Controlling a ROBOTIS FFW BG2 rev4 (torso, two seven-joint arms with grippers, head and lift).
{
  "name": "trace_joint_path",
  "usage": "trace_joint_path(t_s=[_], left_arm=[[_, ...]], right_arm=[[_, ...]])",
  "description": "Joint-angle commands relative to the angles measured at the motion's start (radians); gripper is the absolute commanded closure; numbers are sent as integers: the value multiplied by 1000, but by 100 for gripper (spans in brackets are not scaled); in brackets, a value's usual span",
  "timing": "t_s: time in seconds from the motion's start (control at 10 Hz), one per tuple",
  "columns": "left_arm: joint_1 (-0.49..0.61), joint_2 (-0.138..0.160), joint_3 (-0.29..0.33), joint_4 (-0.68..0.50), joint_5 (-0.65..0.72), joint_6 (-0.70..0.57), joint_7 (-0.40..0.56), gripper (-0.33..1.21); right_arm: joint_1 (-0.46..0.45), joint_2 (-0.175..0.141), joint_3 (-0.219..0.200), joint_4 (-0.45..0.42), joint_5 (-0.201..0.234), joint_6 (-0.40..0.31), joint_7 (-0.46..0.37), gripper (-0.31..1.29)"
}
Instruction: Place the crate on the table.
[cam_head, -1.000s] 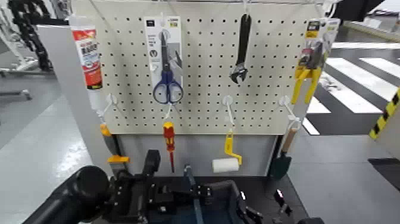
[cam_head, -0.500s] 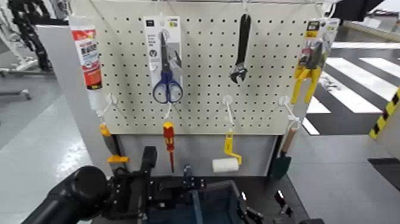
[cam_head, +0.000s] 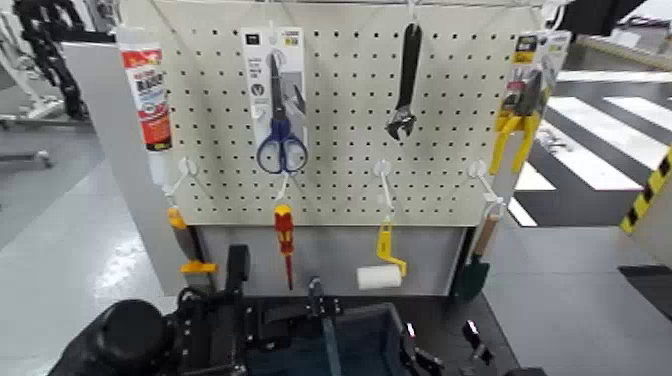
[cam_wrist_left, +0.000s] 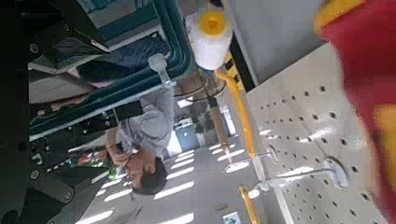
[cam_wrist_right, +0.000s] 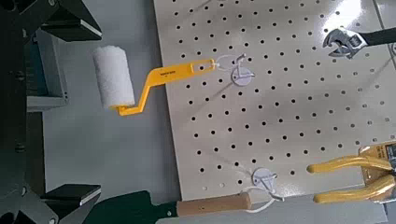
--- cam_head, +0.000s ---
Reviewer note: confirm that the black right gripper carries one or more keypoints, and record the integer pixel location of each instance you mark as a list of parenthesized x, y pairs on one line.
[(475, 372)]

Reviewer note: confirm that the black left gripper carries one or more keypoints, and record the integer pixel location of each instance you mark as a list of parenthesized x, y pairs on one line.
[(215, 341)]

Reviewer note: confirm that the blue plastic crate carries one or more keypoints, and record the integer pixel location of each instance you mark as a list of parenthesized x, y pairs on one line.
[(367, 341)]

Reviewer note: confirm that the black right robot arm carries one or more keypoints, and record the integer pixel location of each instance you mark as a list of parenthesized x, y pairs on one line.
[(525, 372)]

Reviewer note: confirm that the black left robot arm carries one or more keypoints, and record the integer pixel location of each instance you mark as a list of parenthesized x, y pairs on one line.
[(120, 336)]

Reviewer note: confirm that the red yellow screwdriver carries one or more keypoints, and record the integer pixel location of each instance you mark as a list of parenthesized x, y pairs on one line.
[(284, 228)]

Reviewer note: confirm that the lower metal pegboard hook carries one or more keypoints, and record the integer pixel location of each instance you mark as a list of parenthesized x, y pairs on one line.
[(476, 239)]

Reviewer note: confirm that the white perforated pegboard panel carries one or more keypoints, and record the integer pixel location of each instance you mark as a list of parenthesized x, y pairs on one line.
[(344, 113)]

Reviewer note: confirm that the grey metal display stand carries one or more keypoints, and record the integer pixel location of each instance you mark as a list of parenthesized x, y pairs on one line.
[(120, 157)]

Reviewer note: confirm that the white sealant tube red label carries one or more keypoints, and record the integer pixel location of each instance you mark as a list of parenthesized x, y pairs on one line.
[(149, 94)]

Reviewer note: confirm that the black adjustable wrench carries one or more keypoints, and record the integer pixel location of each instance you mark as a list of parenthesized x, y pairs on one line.
[(409, 68)]

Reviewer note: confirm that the yellow black hazard-striped panel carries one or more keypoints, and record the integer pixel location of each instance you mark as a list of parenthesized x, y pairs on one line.
[(648, 194)]

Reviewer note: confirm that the grey wheeled base leg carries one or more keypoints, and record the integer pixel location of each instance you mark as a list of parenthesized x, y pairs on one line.
[(26, 156)]

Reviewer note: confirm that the beige ledge beam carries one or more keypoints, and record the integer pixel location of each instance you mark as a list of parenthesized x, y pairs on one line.
[(624, 55)]

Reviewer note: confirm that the black bulky object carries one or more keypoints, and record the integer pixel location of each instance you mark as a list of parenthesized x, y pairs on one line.
[(593, 16)]

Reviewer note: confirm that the white metal machine frame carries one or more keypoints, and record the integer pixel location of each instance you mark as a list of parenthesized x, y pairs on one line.
[(29, 100)]

